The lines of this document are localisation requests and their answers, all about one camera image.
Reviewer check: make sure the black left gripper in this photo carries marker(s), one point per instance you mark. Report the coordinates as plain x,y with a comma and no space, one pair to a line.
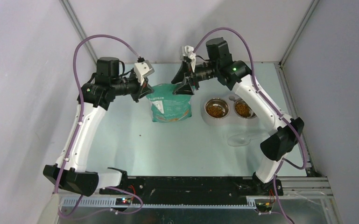
146,89

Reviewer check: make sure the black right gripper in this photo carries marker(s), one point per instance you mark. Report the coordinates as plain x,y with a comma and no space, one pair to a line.
179,78

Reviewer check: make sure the green pet food bag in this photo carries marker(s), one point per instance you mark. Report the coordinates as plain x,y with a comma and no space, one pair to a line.
167,107

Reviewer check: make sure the clear plastic scoop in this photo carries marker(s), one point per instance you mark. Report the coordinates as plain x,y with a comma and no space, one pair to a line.
242,139

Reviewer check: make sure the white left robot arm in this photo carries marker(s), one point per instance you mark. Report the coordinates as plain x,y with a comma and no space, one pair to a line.
69,172

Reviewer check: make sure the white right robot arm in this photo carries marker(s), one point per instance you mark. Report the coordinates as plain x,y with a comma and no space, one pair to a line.
284,131

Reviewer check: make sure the steel bowl near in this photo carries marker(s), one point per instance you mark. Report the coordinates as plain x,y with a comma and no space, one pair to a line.
219,102

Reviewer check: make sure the steel bowl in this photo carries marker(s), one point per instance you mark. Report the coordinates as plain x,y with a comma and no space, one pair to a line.
241,101
219,102

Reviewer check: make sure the brown kibble in near bowl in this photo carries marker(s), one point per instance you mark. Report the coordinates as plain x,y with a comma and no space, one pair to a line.
216,111

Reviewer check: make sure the brown kibble in bowl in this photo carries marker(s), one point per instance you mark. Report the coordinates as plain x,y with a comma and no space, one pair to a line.
243,110
216,111

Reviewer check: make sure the white double bowl stand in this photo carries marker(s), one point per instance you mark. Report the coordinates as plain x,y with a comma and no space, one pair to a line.
231,119

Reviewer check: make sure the brown kibble in far bowl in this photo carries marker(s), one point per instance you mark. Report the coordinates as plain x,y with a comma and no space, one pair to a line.
243,110

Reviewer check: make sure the steel bowl far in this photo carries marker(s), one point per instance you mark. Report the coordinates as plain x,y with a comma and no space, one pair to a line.
241,101

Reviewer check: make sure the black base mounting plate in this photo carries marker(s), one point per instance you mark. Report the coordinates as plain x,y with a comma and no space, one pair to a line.
199,190

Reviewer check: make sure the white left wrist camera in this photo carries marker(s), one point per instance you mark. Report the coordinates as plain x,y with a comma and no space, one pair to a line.
143,70

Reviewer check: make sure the aluminium frame rail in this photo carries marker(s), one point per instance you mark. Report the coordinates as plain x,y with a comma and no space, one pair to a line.
76,23

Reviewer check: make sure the grey slotted cable duct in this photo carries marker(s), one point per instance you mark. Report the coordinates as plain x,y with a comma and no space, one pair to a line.
121,202

